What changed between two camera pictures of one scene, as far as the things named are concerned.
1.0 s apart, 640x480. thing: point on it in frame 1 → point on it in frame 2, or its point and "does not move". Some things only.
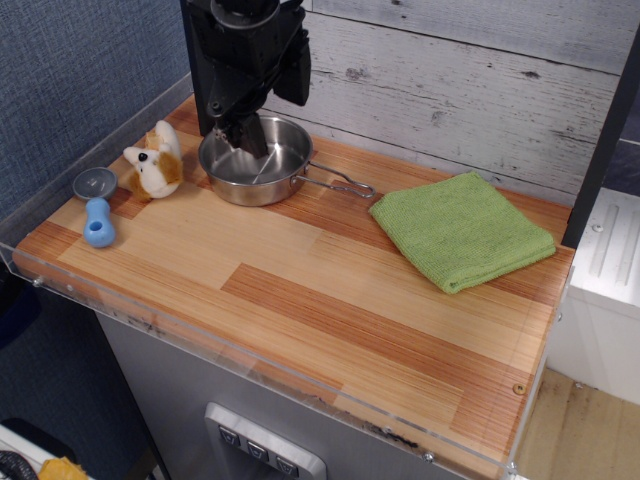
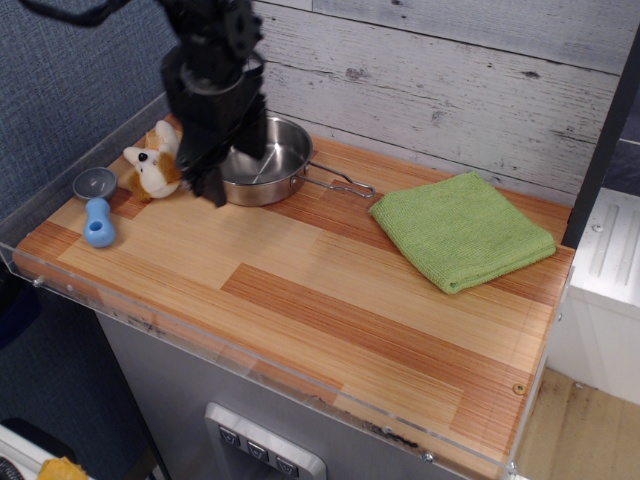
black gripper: [243, 42] → [211, 95]
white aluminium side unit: [596, 339] does not move
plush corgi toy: [158, 161] does not move
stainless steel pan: [233, 177] does not move
